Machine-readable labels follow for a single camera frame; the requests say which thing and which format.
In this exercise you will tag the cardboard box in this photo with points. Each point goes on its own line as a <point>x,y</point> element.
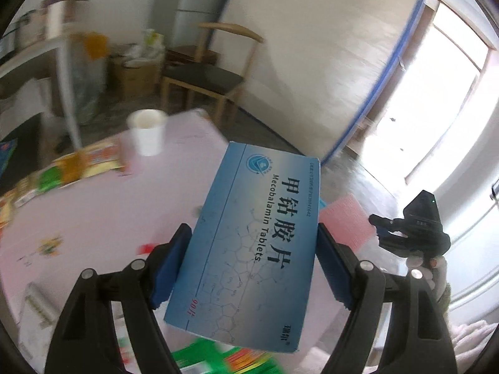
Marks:
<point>136,78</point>

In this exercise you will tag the person's right hand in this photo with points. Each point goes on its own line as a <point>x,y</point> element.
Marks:
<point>434,272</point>

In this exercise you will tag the white mattress blue edge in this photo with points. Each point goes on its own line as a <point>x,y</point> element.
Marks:
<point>312,66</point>

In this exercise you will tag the blue medicine box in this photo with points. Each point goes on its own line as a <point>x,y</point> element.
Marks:
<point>249,249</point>

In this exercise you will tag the wooden chair dark seat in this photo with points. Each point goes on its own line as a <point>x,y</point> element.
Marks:
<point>202,78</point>

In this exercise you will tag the white paper bag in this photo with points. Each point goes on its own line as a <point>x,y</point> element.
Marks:
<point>23,97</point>

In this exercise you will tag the paper towel roll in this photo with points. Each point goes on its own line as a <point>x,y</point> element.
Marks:
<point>55,19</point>

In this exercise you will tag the green snack bag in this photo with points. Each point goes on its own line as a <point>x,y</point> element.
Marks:
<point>195,358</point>

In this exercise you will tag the grey fridge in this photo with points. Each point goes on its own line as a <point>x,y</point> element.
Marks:
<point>195,0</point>

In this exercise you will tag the green small packet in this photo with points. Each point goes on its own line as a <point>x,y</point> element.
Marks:
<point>48,179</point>

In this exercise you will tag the yellow orange snack packet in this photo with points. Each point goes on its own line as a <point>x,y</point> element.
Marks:
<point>89,159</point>

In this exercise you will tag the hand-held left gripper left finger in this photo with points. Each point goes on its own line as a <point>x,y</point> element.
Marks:
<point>171,268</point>

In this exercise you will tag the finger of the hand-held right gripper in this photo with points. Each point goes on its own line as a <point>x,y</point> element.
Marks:
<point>388,222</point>
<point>393,242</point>

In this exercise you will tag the yellow plastic bag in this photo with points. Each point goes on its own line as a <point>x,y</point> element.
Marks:
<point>96,45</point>

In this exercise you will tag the white paper cup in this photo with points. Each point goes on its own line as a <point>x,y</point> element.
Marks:
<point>148,140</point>

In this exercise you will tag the white gold small box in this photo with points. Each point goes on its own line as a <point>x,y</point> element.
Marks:
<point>25,196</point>

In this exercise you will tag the pink sponge cloth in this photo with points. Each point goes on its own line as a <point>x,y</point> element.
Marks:
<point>347,218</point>

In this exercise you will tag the clear plastic bag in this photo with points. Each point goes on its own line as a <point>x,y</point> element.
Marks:
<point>87,89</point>

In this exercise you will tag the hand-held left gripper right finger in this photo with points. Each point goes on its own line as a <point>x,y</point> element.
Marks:
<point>331,265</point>

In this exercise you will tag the white metal table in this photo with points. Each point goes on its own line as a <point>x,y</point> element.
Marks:
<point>66,85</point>

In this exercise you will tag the pink tablecloth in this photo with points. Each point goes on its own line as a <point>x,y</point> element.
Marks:
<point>97,218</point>

